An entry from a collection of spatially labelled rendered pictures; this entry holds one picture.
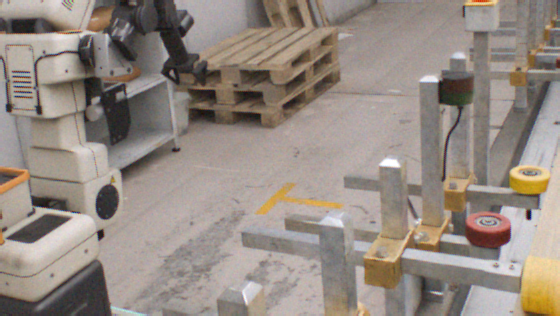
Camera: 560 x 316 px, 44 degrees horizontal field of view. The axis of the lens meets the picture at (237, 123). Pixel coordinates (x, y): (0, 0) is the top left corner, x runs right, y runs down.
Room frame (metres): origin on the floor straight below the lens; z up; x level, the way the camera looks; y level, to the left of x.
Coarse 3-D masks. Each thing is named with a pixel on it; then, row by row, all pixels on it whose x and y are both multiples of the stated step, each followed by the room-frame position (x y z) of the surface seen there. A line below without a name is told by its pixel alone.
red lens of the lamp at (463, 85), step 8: (440, 80) 1.21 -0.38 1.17; (448, 80) 1.19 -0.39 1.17; (456, 80) 1.18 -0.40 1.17; (464, 80) 1.18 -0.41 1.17; (472, 80) 1.19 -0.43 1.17; (440, 88) 1.21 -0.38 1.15; (448, 88) 1.19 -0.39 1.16; (456, 88) 1.18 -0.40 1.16; (464, 88) 1.18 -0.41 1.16; (472, 88) 1.19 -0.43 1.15
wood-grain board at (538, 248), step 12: (552, 180) 1.30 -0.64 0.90; (552, 192) 1.25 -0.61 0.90; (552, 204) 1.20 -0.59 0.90; (540, 216) 1.15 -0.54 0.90; (552, 216) 1.15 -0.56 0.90; (540, 228) 1.11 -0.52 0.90; (552, 228) 1.10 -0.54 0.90; (540, 240) 1.07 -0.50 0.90; (552, 240) 1.06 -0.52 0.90; (540, 252) 1.03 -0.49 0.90; (552, 252) 1.02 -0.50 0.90; (516, 312) 0.87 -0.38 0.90; (528, 312) 0.87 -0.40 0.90
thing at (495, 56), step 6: (492, 54) 2.55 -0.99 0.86; (498, 54) 2.54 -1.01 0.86; (504, 54) 2.53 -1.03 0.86; (510, 54) 2.52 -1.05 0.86; (540, 54) 2.47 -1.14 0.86; (546, 54) 2.46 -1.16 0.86; (552, 54) 2.45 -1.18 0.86; (558, 54) 2.44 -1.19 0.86; (492, 60) 2.55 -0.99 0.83; (498, 60) 2.53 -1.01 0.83; (504, 60) 2.52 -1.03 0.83; (510, 60) 2.51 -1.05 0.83; (540, 60) 2.46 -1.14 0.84; (546, 60) 2.45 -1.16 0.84; (552, 60) 2.44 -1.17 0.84
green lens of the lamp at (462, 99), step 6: (474, 90) 1.20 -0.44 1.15; (444, 96) 1.20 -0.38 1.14; (450, 96) 1.19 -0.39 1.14; (456, 96) 1.18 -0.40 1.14; (462, 96) 1.18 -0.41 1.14; (468, 96) 1.19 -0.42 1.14; (474, 96) 1.20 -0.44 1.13; (444, 102) 1.20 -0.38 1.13; (450, 102) 1.19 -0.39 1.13; (456, 102) 1.18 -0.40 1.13; (462, 102) 1.18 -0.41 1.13; (468, 102) 1.19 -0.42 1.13
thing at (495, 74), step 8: (448, 72) 2.39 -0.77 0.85; (472, 72) 2.34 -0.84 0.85; (496, 72) 2.30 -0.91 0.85; (504, 72) 2.29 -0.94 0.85; (528, 72) 2.25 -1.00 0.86; (536, 72) 2.24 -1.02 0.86; (544, 72) 2.23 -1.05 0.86; (552, 72) 2.22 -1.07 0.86; (544, 80) 2.22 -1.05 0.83; (552, 80) 2.21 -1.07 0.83
